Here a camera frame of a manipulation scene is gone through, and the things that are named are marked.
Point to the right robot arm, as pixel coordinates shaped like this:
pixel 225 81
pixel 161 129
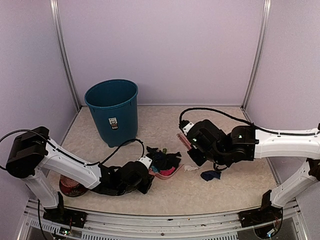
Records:
pixel 248 142

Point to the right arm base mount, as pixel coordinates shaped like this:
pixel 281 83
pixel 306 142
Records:
pixel 263 214

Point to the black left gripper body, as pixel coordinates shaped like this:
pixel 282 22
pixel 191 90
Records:
pixel 143 189

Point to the blue plastic waste bin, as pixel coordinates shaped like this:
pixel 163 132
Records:
pixel 114 109

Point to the front aluminium rail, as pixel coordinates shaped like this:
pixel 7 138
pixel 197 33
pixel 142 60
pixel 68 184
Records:
pixel 210 226

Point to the aluminium frame post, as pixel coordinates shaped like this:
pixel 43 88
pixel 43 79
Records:
pixel 63 53
pixel 258 53

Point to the pink scrap near bin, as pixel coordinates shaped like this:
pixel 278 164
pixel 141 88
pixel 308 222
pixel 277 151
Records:
pixel 167 172

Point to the right aluminium frame post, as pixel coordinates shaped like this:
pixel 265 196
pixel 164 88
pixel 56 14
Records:
pixel 258 53

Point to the left aluminium frame post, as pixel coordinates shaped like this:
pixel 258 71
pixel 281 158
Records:
pixel 63 53

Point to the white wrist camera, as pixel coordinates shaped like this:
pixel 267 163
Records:
pixel 185 126
pixel 146 161

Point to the dark blue scrap right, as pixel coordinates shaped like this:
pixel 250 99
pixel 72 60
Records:
pixel 210 175

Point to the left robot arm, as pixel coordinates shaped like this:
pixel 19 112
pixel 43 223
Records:
pixel 33 151

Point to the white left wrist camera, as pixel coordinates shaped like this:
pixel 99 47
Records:
pixel 146 161

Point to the pink plastic dustpan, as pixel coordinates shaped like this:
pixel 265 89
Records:
pixel 159 176

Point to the small white scrap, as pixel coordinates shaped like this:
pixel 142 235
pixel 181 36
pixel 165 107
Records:
pixel 189 168

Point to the black and blue scrap pile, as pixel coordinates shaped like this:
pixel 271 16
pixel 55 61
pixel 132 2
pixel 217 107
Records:
pixel 163 161

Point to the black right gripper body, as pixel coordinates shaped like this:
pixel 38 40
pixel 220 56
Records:
pixel 200 160

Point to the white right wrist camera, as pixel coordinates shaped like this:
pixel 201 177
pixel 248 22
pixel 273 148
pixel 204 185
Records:
pixel 185 126

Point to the pink plastic hand brush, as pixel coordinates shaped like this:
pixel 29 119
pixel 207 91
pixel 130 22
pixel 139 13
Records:
pixel 185 141

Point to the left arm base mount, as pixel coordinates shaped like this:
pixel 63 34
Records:
pixel 65 216

